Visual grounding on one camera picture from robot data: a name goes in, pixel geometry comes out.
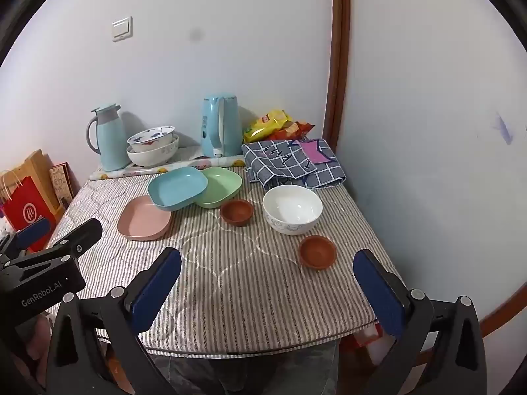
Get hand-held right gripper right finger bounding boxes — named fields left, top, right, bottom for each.
left=353, top=249, right=488, bottom=395

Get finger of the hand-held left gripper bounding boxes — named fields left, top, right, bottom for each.
left=0, top=216, right=52, bottom=265
left=14, top=218, right=103, bottom=263

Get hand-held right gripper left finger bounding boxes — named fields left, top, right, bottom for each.
left=46, top=248, right=182, bottom=395

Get pink plastic plate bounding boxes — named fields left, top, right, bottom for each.
left=116, top=195, right=174, bottom=242

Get small brown bowl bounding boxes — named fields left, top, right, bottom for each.
left=298, top=235, right=337, bottom=271
left=219, top=198, right=255, bottom=227

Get blue plastic plate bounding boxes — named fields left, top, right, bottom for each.
left=147, top=167, right=208, bottom=211

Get white plate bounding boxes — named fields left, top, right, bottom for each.
left=263, top=184, right=323, bottom=236

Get green plastic plate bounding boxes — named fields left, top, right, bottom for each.
left=193, top=167, right=243, bottom=210

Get red paper bag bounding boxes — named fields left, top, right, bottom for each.
left=0, top=171, right=56, bottom=251

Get brown framed box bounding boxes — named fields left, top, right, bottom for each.
left=49, top=162, right=75, bottom=210

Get brown paper bag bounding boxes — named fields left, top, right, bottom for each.
left=22, top=149, right=64, bottom=215

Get striped quilted table cover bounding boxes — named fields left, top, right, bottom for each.
left=43, top=160, right=402, bottom=356

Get light blue thermos jug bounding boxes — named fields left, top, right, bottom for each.
left=86, top=104, right=131, bottom=172

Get large white bowl grey scrolls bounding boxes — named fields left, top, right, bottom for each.
left=126, top=134, right=180, bottom=168

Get blue patterned white bowl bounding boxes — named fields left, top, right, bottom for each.
left=127, top=125, right=176, bottom=153

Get person's dark trousers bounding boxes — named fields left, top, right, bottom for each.
left=140, top=337, right=342, bottom=395

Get grey checked cloth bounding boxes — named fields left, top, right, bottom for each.
left=241, top=138, right=347, bottom=190

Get light blue electric kettle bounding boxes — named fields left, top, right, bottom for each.
left=201, top=94, right=243, bottom=159

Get red chips bag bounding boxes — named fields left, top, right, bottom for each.
left=267, top=121, right=316, bottom=141

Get yellow chips bag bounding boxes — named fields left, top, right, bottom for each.
left=243, top=109, right=294, bottom=144

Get white wall light switch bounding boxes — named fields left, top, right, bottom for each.
left=111, top=16, right=133, bottom=42

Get wooden door frame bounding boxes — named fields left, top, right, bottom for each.
left=322, top=0, right=351, bottom=153

